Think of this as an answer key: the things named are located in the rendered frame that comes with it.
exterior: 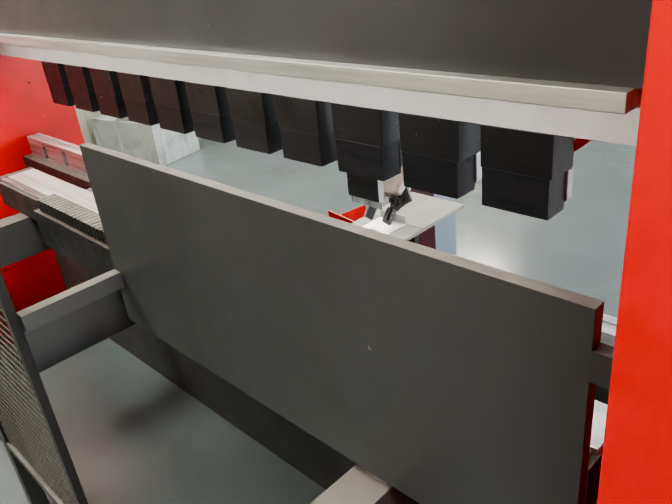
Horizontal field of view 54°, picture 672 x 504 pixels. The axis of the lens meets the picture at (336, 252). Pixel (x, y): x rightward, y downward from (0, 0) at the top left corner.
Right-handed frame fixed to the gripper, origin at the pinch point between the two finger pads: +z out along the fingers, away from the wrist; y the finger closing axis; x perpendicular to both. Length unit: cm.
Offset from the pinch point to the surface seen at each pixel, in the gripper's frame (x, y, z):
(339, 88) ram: -28.5, -1.0, -20.3
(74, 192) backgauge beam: -21, -109, 24
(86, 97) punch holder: -19, -132, -9
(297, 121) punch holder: -22.5, -16.7, -13.0
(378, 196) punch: -9.7, 5.5, -2.5
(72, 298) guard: -52, -29, 45
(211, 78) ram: -28, -50, -19
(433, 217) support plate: 11.6, 7.7, -4.9
